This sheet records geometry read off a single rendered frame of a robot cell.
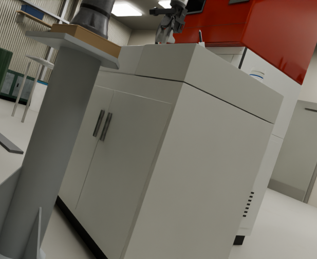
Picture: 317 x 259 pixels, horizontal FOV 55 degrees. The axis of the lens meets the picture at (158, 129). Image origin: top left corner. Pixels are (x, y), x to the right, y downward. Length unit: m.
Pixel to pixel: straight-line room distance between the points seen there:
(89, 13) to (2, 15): 8.37
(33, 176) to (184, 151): 0.56
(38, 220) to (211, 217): 0.72
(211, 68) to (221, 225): 0.73
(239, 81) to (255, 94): 0.13
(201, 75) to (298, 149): 6.40
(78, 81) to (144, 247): 0.67
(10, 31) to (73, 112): 8.47
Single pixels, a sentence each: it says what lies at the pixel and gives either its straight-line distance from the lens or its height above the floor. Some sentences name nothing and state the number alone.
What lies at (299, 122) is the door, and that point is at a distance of 7.58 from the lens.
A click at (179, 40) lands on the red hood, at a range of 2.25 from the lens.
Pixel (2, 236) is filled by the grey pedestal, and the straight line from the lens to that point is 1.30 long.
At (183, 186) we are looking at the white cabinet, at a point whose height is 0.44.
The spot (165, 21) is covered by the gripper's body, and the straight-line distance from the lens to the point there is 1.43.
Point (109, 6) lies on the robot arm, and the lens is 1.22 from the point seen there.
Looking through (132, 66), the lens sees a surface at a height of 0.86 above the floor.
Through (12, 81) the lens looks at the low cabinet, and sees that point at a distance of 7.73.
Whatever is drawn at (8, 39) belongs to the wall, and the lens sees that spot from 9.54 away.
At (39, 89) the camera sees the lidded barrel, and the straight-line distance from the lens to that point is 7.12.
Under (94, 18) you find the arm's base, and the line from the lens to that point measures 1.18.
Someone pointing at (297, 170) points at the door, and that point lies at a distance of 7.42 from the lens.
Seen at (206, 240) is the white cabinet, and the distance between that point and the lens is 1.47.
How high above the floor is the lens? 0.65
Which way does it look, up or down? 1 degrees down
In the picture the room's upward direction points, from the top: 19 degrees clockwise
